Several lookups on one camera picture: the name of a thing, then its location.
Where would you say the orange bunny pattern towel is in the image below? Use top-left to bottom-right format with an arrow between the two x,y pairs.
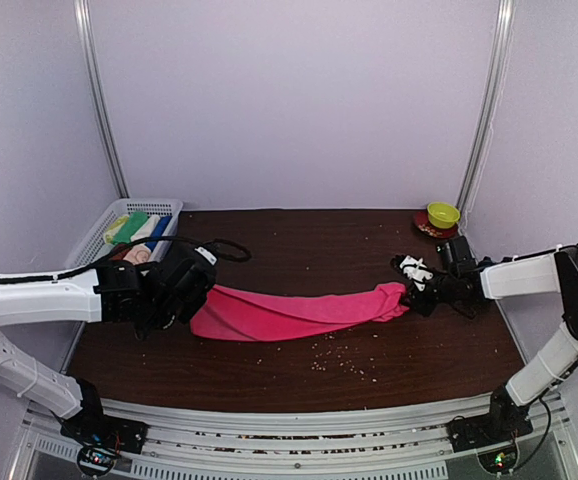
122,244 -> 152,265

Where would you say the lime green bowl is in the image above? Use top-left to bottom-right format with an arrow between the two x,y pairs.
427,202 -> 461,229

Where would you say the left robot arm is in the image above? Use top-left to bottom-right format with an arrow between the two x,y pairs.
0,246 -> 217,444

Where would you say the aluminium frame post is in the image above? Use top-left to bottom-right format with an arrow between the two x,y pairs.
74,0 -> 129,198
456,0 -> 516,219

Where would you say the white plastic basket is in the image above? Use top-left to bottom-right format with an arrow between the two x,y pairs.
64,198 -> 183,269

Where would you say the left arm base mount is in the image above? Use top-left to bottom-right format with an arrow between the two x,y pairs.
58,415 -> 148,454

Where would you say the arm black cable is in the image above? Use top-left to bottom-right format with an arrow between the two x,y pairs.
511,394 -> 553,466
0,235 -> 253,287

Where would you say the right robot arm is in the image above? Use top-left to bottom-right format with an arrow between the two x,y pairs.
391,236 -> 578,442

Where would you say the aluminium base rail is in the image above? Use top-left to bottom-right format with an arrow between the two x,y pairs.
3,394 -> 578,479

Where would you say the left circuit board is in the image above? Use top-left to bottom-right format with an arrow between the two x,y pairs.
76,445 -> 121,477

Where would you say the pink towel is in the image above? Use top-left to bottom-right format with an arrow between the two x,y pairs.
190,282 -> 408,342

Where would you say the dark red plate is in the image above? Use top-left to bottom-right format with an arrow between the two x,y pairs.
413,211 -> 458,239

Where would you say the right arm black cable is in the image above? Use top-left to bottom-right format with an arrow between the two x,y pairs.
511,394 -> 553,466

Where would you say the left aluminium frame post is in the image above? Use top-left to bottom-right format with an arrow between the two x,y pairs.
74,0 -> 129,198

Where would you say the circuit board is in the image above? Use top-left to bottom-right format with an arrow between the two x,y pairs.
76,445 -> 121,477
477,446 -> 519,475

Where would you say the cream rolled towel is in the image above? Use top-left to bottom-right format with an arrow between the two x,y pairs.
131,215 -> 161,242

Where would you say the right aluminium frame post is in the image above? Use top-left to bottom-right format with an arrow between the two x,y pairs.
456,0 -> 516,219

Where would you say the green rolled towel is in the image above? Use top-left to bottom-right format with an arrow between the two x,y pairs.
112,211 -> 149,245

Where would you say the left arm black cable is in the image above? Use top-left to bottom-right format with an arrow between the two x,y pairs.
0,235 -> 253,287

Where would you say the right circuit board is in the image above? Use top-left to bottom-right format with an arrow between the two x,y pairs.
477,446 -> 519,475

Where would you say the blue rolled towel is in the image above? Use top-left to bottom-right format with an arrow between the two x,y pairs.
145,216 -> 172,251

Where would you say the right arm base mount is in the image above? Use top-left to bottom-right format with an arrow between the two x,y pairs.
446,414 -> 533,453

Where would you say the yellow rolled towel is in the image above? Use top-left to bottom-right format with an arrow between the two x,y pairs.
102,215 -> 129,244

